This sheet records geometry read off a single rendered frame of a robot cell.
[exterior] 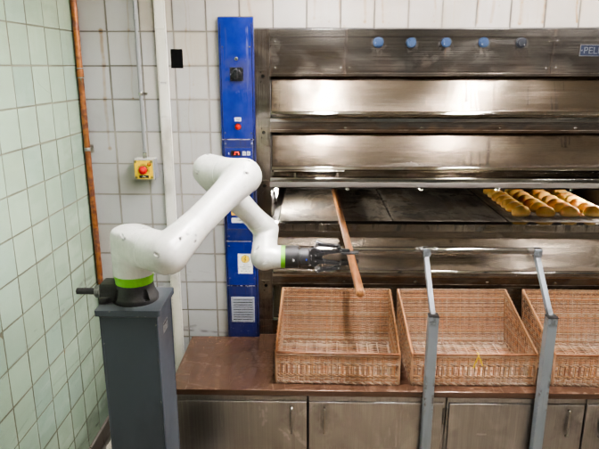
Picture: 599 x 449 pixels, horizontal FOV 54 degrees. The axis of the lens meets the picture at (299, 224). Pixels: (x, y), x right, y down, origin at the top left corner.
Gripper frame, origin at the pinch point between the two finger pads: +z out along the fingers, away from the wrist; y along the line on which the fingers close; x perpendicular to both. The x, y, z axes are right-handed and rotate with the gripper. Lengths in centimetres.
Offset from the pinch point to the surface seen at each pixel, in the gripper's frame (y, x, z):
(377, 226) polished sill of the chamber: 3, -56, 18
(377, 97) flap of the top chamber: -60, -56, 16
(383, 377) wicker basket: 57, -6, 17
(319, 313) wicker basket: 46, -49, -10
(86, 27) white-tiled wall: -92, -58, -119
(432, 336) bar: 32.7, 4.5, 34.3
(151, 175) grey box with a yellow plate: -24, -50, -91
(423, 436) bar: 80, 4, 33
